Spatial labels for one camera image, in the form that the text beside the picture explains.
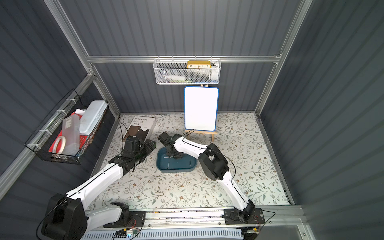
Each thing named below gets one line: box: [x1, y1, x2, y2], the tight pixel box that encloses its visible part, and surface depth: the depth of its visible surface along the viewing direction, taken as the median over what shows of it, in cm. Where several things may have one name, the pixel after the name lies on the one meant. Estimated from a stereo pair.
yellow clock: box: [187, 60, 212, 69], surface depth 90 cm
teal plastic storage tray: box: [156, 147, 198, 173], surface depth 93 cm
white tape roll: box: [53, 136, 66, 154], surface depth 65 cm
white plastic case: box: [79, 100, 108, 136], surface depth 75 cm
